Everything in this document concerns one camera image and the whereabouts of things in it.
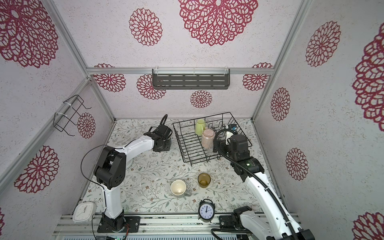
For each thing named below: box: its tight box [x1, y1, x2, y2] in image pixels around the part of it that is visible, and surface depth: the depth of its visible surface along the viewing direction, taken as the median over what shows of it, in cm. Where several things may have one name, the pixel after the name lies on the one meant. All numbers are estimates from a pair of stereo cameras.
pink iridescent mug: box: [202, 128, 216, 151], surface depth 95 cm
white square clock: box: [72, 201, 97, 223], surface depth 77 cm
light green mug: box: [195, 118, 206, 136], surface depth 105 cm
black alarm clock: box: [198, 198, 216, 224], surface depth 77 cm
